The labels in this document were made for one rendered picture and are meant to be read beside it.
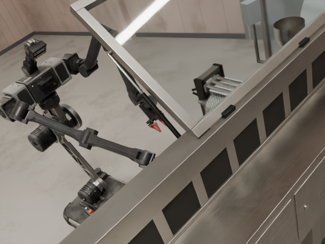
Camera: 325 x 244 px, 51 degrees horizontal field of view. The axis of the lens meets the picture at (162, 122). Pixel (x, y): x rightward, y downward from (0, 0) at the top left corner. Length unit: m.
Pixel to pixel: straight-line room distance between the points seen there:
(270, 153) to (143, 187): 0.48
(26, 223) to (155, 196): 2.89
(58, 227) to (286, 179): 2.63
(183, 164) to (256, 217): 0.26
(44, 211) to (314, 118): 2.90
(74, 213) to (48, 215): 0.57
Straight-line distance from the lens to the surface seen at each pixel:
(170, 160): 0.91
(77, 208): 3.09
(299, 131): 1.24
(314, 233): 1.50
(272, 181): 1.09
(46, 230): 3.48
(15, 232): 3.69
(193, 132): 0.94
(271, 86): 1.13
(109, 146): 1.76
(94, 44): 1.99
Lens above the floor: 2.25
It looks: 35 degrees down
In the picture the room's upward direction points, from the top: 21 degrees counter-clockwise
